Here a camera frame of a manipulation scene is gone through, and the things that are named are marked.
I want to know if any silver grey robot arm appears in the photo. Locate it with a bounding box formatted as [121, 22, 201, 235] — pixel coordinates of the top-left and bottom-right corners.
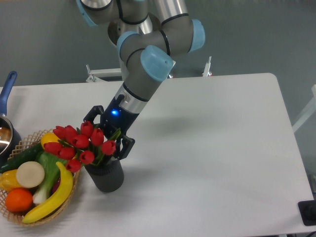
[77, 0, 205, 159]

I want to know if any beige round disc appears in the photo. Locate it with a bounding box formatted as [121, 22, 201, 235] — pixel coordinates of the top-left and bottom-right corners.
[16, 161, 45, 188]

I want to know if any white frame at right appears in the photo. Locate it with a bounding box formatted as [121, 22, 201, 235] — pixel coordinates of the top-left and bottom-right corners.
[292, 84, 316, 133]

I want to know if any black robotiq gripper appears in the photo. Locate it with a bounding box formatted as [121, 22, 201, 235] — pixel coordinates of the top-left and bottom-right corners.
[83, 95, 139, 159]

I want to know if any green bok choy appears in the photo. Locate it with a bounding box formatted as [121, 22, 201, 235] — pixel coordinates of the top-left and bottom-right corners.
[33, 152, 67, 205]

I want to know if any yellow banana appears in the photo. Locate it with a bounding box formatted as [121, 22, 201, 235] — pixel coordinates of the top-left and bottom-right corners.
[22, 161, 74, 224]

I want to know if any green cucumber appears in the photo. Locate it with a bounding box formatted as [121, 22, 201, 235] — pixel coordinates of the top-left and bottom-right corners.
[0, 143, 43, 173]

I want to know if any blue handled saucepan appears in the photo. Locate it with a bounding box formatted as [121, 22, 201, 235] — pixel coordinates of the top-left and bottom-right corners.
[0, 71, 21, 166]

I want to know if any yellow bell pepper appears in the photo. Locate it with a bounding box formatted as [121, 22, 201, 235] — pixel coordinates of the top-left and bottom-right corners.
[0, 169, 22, 192]

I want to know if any dark red fruit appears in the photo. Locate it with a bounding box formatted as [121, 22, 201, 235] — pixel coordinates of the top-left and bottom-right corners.
[51, 178, 61, 195]

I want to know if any black device at table edge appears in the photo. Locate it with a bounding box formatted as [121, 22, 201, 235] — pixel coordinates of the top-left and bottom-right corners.
[298, 200, 316, 226]

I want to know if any dark grey ribbed vase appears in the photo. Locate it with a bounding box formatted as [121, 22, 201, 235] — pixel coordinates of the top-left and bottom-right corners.
[85, 159, 124, 193]

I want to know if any woven wicker basket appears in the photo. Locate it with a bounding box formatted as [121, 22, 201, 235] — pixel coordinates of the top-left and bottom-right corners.
[0, 129, 80, 227]

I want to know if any orange fruit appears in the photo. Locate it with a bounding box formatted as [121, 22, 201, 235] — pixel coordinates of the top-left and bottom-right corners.
[5, 188, 33, 212]

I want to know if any red tulip bouquet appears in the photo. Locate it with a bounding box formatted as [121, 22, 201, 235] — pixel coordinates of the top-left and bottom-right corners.
[44, 121, 121, 172]

